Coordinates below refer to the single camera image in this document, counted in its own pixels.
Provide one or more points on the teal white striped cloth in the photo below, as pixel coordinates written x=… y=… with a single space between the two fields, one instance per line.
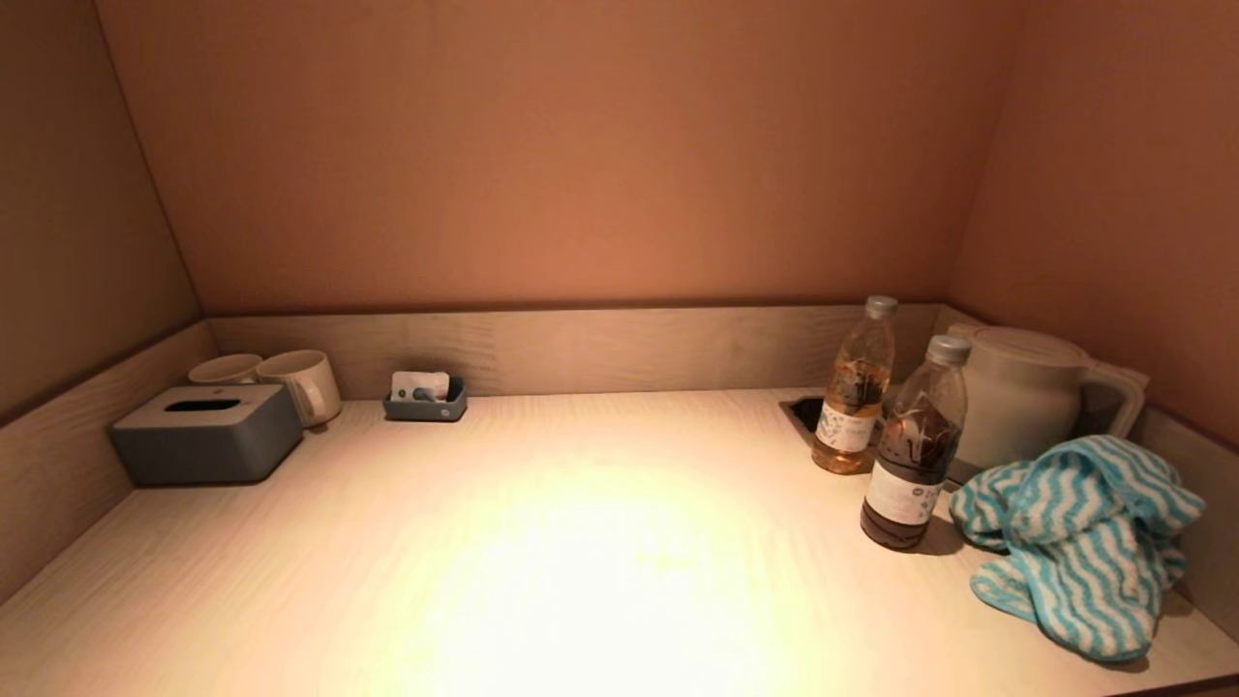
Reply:
x=1084 y=552

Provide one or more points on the black recessed table socket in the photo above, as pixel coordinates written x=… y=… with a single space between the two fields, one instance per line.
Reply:
x=803 y=411

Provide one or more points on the small grey tray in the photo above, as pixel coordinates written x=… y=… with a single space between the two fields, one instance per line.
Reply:
x=426 y=410

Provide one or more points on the amber tea plastic bottle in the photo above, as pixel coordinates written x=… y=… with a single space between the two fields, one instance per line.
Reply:
x=852 y=426

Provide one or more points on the white ceramic mug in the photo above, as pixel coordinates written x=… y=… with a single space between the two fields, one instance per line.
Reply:
x=300 y=382
x=225 y=369

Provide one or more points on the dark tea plastic bottle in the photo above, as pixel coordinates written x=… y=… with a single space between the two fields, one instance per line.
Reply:
x=910 y=494

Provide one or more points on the white electric kettle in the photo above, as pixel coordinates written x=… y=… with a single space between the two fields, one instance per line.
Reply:
x=1021 y=397

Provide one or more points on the grey tissue box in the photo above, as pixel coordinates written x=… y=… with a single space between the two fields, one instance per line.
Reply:
x=208 y=440

